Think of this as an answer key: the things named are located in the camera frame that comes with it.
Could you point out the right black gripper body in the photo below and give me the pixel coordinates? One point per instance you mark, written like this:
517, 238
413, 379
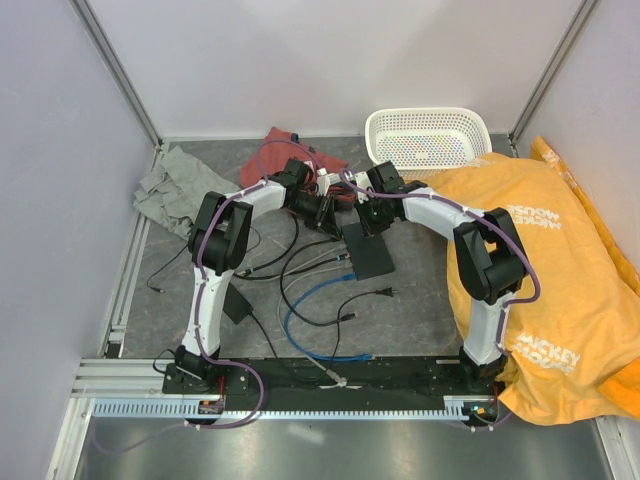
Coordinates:
373, 217

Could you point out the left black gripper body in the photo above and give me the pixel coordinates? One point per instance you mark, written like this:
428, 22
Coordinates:
315, 210

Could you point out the black network switch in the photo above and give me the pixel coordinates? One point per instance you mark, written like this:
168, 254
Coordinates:
369, 255

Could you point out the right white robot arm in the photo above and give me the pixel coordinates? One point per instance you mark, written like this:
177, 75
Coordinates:
490, 258

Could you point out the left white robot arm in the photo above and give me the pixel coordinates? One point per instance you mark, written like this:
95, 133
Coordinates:
218, 243

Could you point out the red cloth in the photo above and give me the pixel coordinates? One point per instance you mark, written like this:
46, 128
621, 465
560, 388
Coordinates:
278, 147

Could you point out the white plastic basket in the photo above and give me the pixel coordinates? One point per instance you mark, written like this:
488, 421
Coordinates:
421, 142

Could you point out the black power adapter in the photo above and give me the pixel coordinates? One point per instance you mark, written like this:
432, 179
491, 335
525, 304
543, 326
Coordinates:
236, 307

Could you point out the grey cloth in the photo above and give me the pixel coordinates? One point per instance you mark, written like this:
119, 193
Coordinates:
172, 193

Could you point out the orange Mickey Mouse blanket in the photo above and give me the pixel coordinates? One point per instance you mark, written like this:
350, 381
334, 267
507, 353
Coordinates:
573, 336

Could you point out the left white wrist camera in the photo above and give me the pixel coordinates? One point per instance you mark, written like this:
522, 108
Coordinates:
325, 180

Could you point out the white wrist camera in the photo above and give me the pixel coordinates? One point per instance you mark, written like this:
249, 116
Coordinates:
362, 185
325, 180

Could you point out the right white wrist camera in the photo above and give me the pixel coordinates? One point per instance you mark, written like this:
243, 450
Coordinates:
362, 185

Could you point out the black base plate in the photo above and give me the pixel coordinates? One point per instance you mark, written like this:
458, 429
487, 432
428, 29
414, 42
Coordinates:
404, 380

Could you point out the white slotted cable duct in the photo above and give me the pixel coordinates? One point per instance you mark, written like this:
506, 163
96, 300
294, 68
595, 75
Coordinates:
447, 408

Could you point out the left aluminium frame post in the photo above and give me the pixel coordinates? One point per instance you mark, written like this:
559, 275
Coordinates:
100, 39

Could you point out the aluminium frame post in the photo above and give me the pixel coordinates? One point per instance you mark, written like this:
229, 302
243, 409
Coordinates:
561, 53
100, 39

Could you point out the aluminium rail left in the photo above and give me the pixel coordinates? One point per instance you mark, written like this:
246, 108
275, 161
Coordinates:
116, 317

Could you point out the right aluminium frame post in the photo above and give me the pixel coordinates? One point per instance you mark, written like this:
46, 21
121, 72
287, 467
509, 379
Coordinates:
561, 53

